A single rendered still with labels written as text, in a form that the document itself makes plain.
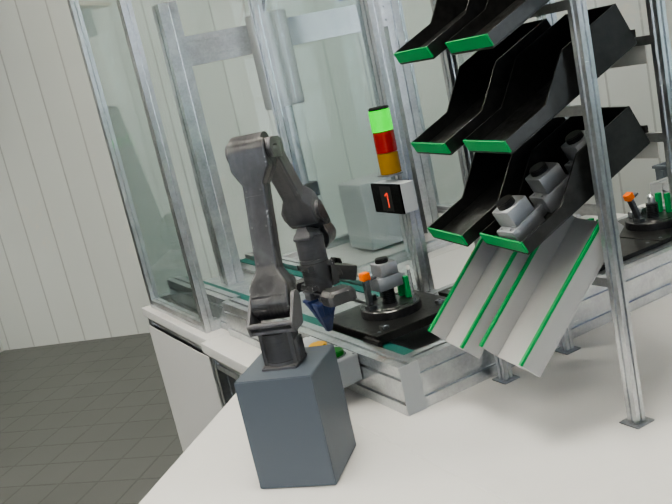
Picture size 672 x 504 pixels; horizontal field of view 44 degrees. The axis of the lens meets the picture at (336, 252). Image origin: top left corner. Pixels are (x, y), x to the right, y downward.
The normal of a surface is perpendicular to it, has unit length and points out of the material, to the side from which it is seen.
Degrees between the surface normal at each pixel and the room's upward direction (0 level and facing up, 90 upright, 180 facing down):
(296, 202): 119
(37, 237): 90
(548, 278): 45
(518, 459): 0
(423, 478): 0
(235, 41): 90
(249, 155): 88
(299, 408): 90
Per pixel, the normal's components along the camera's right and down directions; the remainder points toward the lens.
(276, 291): -0.30, -0.11
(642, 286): 0.49, 0.09
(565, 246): -0.80, -0.48
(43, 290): -0.26, 0.27
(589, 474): -0.21, -0.95
